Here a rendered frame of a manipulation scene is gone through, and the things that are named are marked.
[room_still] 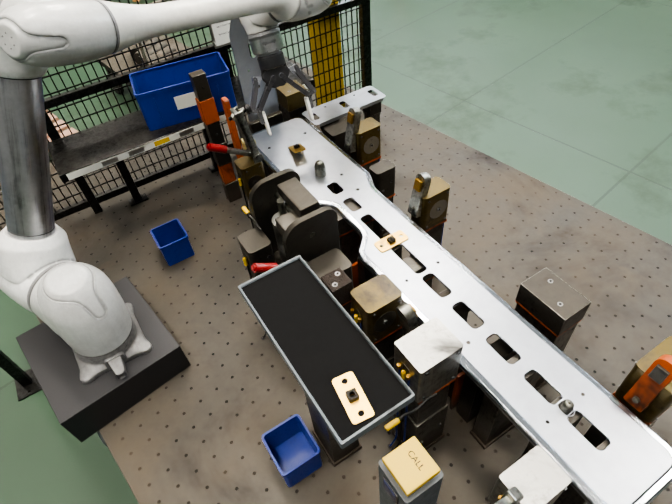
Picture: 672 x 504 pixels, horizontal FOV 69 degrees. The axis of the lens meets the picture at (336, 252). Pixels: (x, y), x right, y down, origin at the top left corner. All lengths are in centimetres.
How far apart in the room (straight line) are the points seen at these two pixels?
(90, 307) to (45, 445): 125
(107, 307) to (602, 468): 106
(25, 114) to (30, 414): 157
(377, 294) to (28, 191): 82
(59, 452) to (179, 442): 107
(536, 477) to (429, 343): 26
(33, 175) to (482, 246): 126
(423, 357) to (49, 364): 98
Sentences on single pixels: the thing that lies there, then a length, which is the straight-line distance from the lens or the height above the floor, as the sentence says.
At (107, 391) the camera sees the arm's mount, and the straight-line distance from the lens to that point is 137.
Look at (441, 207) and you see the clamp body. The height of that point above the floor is 99.
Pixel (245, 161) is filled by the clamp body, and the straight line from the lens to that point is 145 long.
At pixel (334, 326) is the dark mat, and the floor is 116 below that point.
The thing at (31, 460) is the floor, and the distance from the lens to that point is 242.
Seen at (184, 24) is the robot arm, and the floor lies 147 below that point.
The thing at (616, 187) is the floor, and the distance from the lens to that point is 319.
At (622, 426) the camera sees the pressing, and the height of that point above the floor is 100.
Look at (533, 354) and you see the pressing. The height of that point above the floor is 100.
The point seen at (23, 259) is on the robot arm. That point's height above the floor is 109.
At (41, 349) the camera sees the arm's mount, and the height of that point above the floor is 83.
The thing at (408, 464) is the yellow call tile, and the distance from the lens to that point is 76.
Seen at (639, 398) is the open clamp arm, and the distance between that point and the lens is 108.
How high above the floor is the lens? 188
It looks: 47 degrees down
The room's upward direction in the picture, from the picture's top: 6 degrees counter-clockwise
